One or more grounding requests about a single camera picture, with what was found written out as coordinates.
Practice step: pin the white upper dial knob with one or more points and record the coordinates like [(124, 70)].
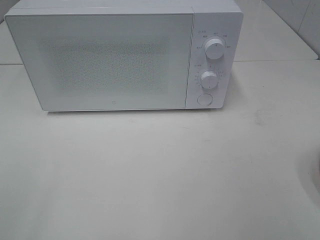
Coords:
[(214, 48)]

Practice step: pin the white lower dial knob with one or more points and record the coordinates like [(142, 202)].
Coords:
[(209, 80)]

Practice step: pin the white dial knob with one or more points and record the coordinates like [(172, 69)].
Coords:
[(209, 80), (214, 48)]

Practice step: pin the white microwave door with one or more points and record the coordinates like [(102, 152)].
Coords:
[(105, 62)]

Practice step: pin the pink plate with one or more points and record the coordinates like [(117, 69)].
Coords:
[(315, 172)]

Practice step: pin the round white door button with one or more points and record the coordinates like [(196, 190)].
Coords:
[(205, 99)]

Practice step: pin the white microwave oven body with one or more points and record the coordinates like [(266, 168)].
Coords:
[(211, 18)]

